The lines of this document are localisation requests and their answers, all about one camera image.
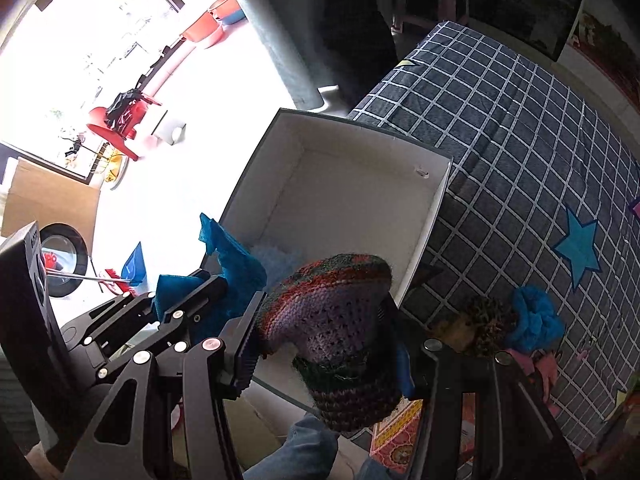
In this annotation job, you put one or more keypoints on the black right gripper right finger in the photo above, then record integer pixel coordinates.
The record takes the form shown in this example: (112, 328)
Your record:
(478, 406)

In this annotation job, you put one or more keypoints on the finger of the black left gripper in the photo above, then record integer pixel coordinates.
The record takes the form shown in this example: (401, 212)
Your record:
(175, 323)

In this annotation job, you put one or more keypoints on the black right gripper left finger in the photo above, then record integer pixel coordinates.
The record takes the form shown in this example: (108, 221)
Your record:
(129, 437)

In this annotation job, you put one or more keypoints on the pink fuzzy cloth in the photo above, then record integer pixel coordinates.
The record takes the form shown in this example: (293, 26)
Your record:
(542, 372)

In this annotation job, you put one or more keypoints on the leopard print scrunchie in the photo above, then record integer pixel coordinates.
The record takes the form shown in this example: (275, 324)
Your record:
(491, 321)

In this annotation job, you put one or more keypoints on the blue waffle cloth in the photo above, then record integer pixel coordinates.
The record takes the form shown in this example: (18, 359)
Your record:
(538, 326)

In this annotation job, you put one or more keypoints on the multicolour knitted hat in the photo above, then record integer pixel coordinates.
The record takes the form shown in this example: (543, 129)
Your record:
(339, 316)

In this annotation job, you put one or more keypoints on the blue dustpan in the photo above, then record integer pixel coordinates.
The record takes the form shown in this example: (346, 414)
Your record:
(134, 270)

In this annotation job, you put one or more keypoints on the red patterned tissue pack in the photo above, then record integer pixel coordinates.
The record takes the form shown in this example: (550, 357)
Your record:
(394, 438)

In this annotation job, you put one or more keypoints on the red broom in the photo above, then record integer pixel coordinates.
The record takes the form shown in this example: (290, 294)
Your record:
(62, 284)

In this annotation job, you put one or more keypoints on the white storage box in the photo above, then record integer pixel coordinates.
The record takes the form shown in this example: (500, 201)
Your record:
(318, 186)

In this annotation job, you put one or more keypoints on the brown cardboard box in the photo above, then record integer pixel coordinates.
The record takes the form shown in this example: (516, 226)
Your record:
(39, 194)

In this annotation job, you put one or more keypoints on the red plastic stool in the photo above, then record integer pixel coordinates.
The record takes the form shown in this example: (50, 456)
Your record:
(117, 123)

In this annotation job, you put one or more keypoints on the grey checkered star blanket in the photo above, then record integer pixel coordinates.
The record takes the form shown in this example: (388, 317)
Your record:
(541, 193)

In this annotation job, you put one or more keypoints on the red wash basin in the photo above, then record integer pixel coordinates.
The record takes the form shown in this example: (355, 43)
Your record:
(210, 27)

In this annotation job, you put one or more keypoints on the grey green curtain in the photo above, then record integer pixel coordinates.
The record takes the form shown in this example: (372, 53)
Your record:
(319, 43)

